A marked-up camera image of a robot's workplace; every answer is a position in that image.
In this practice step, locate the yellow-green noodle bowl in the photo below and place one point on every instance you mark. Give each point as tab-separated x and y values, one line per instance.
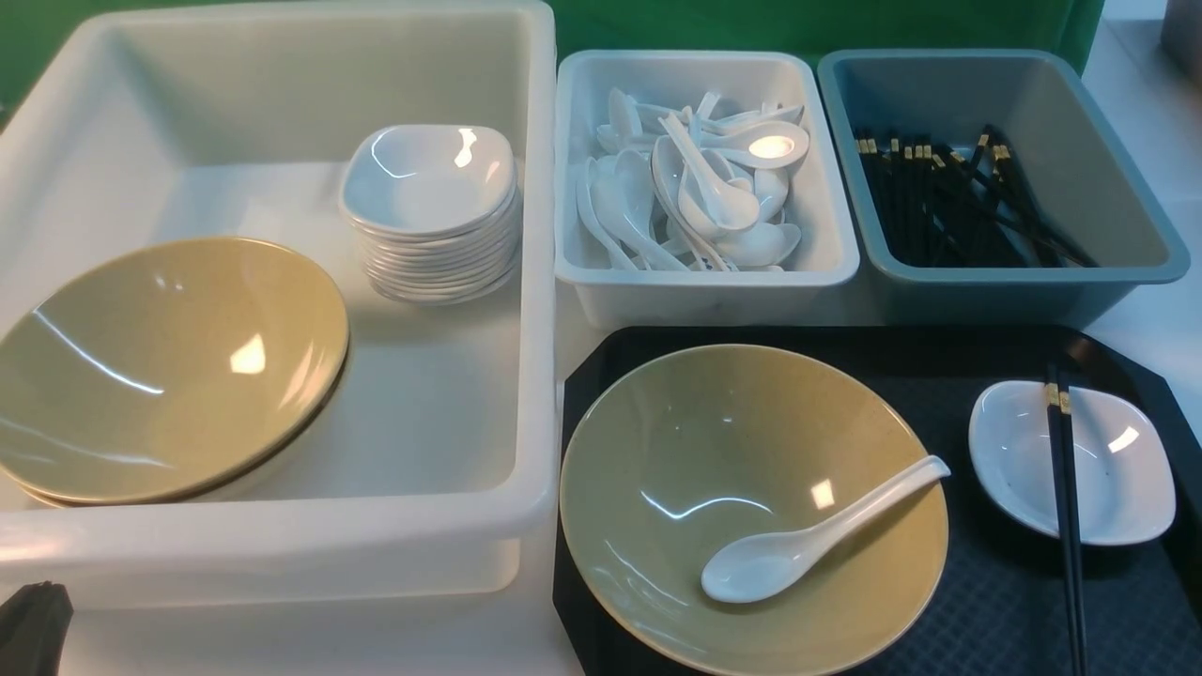
697	449

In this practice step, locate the white ceramic soup spoon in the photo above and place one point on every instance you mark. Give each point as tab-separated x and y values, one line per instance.
762	565

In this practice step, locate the white square sauce dish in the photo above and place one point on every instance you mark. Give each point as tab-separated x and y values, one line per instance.
1125	490

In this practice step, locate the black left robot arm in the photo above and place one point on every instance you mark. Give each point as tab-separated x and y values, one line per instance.
34	624

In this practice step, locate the yellow-green bowl top of stack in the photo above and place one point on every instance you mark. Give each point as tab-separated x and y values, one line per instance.
170	371

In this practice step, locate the white soup spoon left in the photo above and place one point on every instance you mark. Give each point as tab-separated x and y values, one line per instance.
620	191

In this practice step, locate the white plastic spoon bin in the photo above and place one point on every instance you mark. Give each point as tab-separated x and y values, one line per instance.
784	270

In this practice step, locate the white soup spoon centre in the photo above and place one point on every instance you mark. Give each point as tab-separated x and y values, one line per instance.
710	204

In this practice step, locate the stack of white sauce dishes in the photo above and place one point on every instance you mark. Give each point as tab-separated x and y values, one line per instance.
452	270

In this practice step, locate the white soup spoon on top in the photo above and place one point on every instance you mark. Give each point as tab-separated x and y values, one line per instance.
768	145

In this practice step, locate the large white plastic tub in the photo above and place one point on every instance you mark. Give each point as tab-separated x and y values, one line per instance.
239	121

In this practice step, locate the bundle of black chopsticks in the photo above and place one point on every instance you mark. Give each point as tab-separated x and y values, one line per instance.
939	206

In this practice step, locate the green backdrop cloth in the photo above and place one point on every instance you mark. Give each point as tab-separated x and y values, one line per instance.
33	31

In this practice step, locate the blue-grey chopstick bin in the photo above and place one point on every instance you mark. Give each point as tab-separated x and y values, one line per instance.
1082	177

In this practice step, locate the black textured serving tray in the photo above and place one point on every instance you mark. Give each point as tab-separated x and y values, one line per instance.
999	608

